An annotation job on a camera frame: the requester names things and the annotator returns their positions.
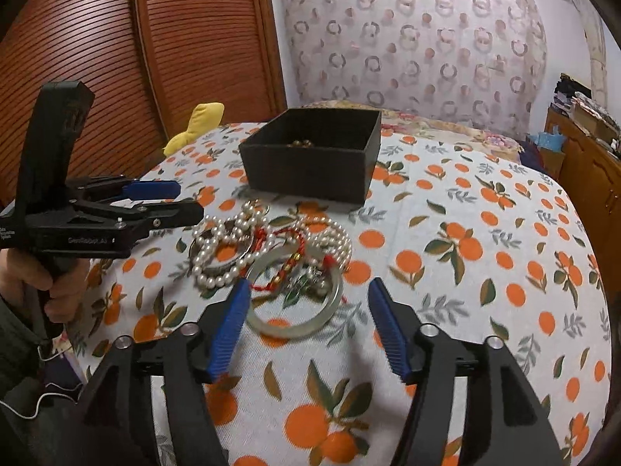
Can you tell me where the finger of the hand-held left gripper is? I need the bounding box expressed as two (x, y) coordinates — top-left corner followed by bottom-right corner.
(78, 197), (205, 241)
(65, 175), (182, 203)

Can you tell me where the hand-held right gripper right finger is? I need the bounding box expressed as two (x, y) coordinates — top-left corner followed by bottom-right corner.
(367, 276), (566, 466)

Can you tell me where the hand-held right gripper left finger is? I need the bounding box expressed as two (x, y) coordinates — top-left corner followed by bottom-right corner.
(73, 279), (253, 466)

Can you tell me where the long white pearl necklace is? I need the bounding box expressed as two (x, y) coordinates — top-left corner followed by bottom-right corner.
(190, 199), (273, 290)

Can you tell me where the pale jade bangle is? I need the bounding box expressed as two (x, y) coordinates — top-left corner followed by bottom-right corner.
(246, 245), (344, 339)

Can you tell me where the red string bracelet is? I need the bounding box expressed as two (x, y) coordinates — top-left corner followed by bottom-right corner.
(250, 224), (309, 298)

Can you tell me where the silver bell green charm bracelet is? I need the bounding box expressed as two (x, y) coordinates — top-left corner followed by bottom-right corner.
(285, 271), (337, 308)

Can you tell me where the black jewelry box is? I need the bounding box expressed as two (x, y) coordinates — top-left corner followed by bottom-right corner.
(239, 108), (382, 205)

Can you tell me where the person's left forearm dark sleeve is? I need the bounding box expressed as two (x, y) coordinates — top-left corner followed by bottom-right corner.
(0, 296), (54, 409)

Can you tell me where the person's left hand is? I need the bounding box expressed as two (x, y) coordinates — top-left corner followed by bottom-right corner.
(0, 247), (94, 337)

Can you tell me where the orange fruit print tablecloth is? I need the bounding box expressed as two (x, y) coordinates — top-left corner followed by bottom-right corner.
(65, 121), (613, 466)

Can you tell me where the yellow plush toy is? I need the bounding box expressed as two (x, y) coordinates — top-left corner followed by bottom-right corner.
(162, 103), (225, 157)

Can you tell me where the brown wooden louvered wardrobe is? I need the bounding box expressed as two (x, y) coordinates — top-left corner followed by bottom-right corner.
(0, 0), (290, 210)

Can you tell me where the floral bed blanket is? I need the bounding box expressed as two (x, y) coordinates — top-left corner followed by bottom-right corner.
(301, 99), (525, 156)

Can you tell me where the dark blue bedsheet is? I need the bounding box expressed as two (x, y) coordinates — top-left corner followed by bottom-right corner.
(513, 138), (550, 173)

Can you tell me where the brown wooden cabinet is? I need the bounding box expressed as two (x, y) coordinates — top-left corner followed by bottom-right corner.
(542, 107), (621, 209)

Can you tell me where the clutter pile on cabinet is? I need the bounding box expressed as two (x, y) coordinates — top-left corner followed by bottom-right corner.
(553, 73), (621, 156)

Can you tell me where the thin white cable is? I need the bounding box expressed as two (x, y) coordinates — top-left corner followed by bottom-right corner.
(0, 344), (84, 421)

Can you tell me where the ring pattern curtain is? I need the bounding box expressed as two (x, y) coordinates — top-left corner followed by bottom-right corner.
(268, 0), (550, 141)

